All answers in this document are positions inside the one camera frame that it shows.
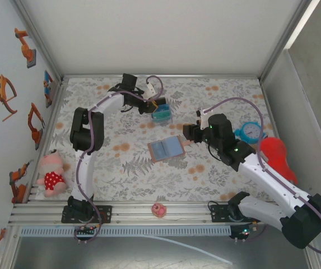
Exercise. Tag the floral table mat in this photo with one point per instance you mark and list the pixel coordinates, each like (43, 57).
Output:
(149, 182)

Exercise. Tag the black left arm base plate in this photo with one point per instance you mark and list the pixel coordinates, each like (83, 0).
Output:
(104, 214)

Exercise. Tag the blue card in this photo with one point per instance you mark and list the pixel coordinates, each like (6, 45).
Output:
(163, 107)

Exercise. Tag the pink plush doll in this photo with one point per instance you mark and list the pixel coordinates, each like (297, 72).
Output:
(52, 176)

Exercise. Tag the blue alarm clock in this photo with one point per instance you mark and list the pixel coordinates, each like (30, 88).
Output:
(251, 131)

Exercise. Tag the clear acrylic card box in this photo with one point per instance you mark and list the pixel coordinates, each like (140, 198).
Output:
(168, 121)

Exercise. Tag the blue orange wall sticker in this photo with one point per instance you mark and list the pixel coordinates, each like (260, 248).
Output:
(47, 84)

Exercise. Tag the black card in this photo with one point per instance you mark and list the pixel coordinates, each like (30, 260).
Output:
(161, 101)

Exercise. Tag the teal VIP card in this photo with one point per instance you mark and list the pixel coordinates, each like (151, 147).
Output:
(161, 115)

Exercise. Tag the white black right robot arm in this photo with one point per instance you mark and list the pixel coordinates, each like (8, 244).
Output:
(266, 179)

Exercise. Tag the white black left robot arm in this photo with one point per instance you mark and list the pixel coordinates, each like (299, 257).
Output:
(84, 168)

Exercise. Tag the small pink round toy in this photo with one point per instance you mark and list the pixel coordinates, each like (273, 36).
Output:
(159, 210)

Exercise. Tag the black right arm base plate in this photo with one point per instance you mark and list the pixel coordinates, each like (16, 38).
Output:
(219, 213)

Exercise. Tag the red plastic toy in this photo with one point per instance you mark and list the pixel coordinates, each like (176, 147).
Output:
(278, 157)

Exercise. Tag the small electronics board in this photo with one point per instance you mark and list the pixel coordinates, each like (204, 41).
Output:
(242, 232)
(86, 230)

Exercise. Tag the aluminium extrusion frame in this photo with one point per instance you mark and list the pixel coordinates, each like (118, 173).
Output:
(137, 213)

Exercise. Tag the white plastic tube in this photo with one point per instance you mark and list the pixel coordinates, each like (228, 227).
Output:
(194, 248)

